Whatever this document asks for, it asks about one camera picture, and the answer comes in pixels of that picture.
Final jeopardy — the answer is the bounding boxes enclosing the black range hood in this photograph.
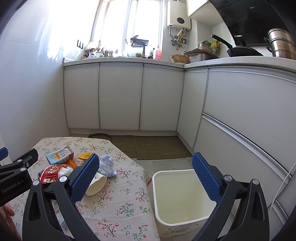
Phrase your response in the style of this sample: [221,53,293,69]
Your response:
[210,0,288,47]

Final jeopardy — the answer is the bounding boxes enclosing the green floor mat left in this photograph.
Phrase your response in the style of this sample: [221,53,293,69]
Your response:
[111,135,137,158]

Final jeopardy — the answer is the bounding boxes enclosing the green floor mat right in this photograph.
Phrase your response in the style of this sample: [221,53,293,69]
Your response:
[135,136,192,160]

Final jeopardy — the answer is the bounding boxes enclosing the blue brown milk carton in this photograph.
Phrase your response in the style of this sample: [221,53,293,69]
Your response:
[46,146,74,165]

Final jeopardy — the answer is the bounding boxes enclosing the stainless steel stockpot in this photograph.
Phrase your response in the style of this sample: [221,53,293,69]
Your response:
[264,28,296,60]

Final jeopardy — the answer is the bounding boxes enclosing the white upper cabinet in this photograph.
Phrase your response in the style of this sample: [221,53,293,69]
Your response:
[186,0,216,18]

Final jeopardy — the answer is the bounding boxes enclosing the white paper cup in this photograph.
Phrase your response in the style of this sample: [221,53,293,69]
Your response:
[85,172,107,196]

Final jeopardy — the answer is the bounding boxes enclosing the clear plastic bottle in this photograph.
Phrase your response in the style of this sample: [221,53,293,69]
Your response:
[98,155,117,177]

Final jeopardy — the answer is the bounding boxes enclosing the hanging utensils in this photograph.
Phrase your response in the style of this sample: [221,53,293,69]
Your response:
[170,28,188,50]

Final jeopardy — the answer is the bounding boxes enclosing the yellow snack wrapper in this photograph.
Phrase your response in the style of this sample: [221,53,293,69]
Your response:
[75,152,92,161]

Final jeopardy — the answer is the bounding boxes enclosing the white lower kitchen cabinets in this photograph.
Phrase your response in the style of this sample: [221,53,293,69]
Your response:
[62,60,296,223]

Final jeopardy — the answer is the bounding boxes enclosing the round woven mat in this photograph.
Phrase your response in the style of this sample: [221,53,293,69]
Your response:
[88,133,112,141]

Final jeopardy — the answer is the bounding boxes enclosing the floral tablecloth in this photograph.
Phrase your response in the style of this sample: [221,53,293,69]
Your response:
[9,136,161,241]

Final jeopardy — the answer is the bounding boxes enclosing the green floor mat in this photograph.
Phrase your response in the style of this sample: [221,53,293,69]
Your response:
[111,135,137,158]
[135,136,192,160]

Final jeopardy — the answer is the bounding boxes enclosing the white power cable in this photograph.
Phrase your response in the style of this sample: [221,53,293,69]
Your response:
[268,170,295,208]

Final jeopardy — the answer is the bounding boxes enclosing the black frying pan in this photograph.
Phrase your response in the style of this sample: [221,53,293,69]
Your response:
[211,35,263,57]

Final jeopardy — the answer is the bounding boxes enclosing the white gas water heater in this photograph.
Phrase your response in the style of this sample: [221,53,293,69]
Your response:
[167,1,191,30]

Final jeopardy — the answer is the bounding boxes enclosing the white plastic trash bin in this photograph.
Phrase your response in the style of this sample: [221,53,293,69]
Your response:
[152,169,216,238]

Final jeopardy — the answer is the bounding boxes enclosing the steel tray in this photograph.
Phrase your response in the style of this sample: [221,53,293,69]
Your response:
[184,48,218,63]

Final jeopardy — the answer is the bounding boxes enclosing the red bottle on counter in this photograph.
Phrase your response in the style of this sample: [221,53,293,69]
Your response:
[155,46,162,60]

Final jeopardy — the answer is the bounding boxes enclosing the person's left hand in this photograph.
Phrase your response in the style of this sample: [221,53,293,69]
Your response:
[1,203,22,240]

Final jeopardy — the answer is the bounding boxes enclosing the woven basket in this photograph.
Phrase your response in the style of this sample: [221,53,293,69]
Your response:
[171,54,190,64]

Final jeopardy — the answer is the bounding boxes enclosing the green yellow snack bags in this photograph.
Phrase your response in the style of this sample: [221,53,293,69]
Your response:
[198,40,220,55]

